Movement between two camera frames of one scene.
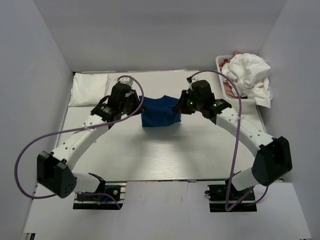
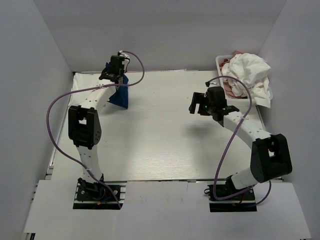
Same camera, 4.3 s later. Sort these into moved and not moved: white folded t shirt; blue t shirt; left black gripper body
Moved: left black gripper body; blue t shirt
Not moved: white folded t shirt
